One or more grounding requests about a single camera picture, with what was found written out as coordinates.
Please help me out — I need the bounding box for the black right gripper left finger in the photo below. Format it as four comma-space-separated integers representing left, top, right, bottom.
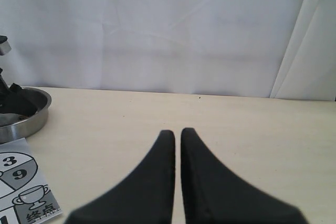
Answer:
66, 130, 175, 223

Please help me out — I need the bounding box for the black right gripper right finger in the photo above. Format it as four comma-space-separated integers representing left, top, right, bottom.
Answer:
181, 128, 307, 223

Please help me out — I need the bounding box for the paper game board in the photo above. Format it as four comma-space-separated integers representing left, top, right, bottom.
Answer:
1, 138, 62, 224

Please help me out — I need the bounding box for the white curtain backdrop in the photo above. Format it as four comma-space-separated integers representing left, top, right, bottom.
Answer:
1, 0, 335, 101

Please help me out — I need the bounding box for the stainless steel round bowl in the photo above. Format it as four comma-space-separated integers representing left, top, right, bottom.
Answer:
1, 88, 52, 144

